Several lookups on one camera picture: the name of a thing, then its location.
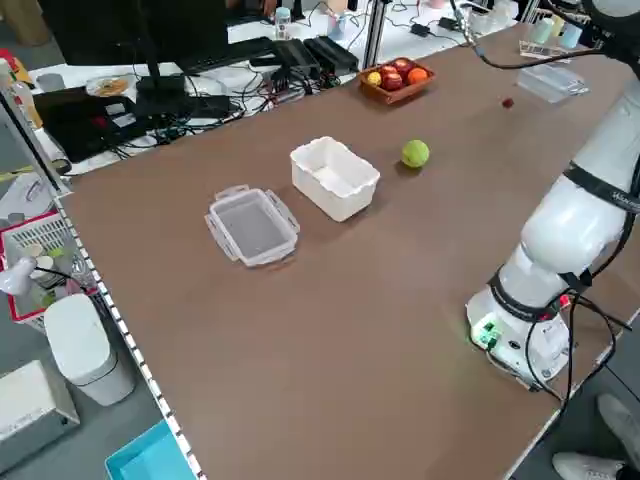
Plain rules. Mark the green apple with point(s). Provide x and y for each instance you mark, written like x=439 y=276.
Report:
x=415 y=153

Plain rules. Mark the red strawberry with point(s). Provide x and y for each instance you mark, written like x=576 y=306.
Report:
x=508 y=103

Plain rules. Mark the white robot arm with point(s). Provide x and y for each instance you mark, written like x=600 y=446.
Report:
x=565 y=225

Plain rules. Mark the white plastic box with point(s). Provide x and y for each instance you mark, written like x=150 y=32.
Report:
x=345 y=205

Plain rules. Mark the clear plastic box with latches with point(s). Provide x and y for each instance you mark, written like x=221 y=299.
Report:
x=250 y=225

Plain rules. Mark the red apple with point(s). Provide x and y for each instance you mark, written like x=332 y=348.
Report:
x=392 y=81
x=403 y=65
x=385 y=69

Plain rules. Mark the black ribbed device box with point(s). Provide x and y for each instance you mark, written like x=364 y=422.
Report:
x=297 y=57
x=332 y=52

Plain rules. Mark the grey box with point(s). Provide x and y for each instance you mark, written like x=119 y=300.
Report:
x=30 y=415

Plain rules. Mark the brown wicker basket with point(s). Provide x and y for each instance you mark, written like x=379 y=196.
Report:
x=395 y=96

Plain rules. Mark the yellow lemon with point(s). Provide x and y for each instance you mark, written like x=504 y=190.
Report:
x=373 y=78

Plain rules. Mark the orange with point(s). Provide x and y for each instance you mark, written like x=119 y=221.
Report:
x=419 y=75

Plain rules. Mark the black keyboard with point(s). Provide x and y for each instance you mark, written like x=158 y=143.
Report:
x=225 y=55

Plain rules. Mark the pen cup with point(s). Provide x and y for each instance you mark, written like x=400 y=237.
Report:
x=337 y=27

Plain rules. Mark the clear bottle with mint cap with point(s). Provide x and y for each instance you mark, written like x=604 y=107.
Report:
x=283 y=25

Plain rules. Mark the black monitor stand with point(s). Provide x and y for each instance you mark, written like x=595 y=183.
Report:
x=157 y=82

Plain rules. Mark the black power adapter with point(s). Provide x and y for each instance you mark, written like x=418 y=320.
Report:
x=421 y=29
x=449 y=23

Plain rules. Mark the white trash bin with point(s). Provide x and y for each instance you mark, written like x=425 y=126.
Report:
x=80 y=340

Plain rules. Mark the plate with food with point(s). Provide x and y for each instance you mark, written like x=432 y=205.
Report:
x=107 y=86

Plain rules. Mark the black laptop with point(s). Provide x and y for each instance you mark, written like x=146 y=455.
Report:
x=75 y=125

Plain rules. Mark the light blue bin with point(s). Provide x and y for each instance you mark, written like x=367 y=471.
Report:
x=150 y=455

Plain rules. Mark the white basket with red rim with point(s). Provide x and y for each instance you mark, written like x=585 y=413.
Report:
x=35 y=232

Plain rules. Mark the mint green cup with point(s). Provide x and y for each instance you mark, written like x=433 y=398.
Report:
x=540 y=31

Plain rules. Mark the black monitor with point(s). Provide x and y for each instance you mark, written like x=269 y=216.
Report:
x=100 y=30

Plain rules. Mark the white desk lamp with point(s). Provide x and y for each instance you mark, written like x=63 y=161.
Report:
x=15 y=277

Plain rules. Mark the grey cup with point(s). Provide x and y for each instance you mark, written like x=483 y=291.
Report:
x=49 y=82

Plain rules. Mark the pale yellow cup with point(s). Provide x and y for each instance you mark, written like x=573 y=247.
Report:
x=556 y=26

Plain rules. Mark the light blue cup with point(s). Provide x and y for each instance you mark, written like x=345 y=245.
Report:
x=571 y=35

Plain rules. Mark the person's foot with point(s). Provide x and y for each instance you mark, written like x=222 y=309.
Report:
x=620 y=420
x=585 y=467

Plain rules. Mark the aluminium frame post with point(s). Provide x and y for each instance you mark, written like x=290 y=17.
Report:
x=375 y=35

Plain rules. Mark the aluminium shelf post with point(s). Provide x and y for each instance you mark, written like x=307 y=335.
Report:
x=30 y=140

